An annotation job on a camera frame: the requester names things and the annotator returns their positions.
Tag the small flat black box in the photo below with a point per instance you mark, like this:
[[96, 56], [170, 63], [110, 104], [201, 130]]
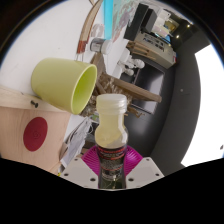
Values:
[[150, 20]]

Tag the black wall screen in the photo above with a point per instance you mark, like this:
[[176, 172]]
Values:
[[150, 83]]

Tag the long wooden paintbrush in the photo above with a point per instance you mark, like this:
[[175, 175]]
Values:
[[87, 26]]

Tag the long ceiling light strip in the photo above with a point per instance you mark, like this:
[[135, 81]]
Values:
[[208, 106]]

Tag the flat round red coaster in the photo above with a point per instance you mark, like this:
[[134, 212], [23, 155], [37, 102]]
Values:
[[35, 134]]

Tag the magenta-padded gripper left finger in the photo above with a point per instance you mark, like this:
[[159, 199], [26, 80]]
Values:
[[83, 171]]

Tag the clear dark-labelled drink bottle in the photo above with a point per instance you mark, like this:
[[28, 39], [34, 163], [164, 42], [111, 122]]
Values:
[[111, 133]]

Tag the yellow-green mug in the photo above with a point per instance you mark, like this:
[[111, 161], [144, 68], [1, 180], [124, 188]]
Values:
[[56, 81]]

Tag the golden sculpture on wooden base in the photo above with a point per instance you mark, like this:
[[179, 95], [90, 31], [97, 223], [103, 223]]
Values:
[[133, 88]]

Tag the small white-lidded paint jar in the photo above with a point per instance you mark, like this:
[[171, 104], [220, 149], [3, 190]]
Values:
[[100, 46]]

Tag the large flat black box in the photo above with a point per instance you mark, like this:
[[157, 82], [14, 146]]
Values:
[[135, 25]]

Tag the white cabinet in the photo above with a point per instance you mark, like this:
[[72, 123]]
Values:
[[160, 50]]

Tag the white tape roll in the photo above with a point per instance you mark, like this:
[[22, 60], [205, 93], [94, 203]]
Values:
[[97, 30]]

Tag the white plaster bust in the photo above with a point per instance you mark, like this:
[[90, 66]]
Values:
[[129, 71], [136, 63]]

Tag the wooden easel by cabinet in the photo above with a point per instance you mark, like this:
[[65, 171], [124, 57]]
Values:
[[141, 50]]

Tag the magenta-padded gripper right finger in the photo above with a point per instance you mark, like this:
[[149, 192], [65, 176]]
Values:
[[143, 171]]

